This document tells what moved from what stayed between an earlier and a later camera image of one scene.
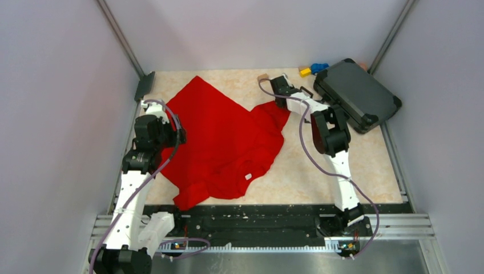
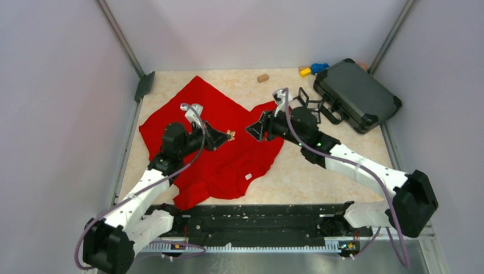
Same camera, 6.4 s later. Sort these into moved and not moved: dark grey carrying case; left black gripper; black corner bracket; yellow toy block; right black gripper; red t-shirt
Moved: left black gripper; right black gripper
Not moved: red t-shirt; black corner bracket; yellow toy block; dark grey carrying case
